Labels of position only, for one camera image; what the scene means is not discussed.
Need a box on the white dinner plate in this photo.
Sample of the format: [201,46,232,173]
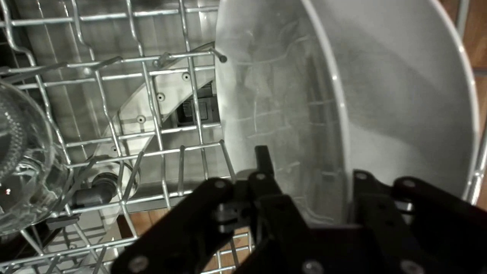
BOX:
[303,0,481,206]
[215,0,354,226]

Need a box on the open stainless dishwasher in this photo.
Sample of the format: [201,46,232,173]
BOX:
[0,0,306,241]

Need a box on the metal wire dishwasher rack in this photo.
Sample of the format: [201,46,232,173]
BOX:
[0,0,487,274]

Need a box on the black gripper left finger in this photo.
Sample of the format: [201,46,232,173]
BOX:
[112,145,314,274]

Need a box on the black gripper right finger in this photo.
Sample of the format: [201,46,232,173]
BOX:
[349,169,487,274]

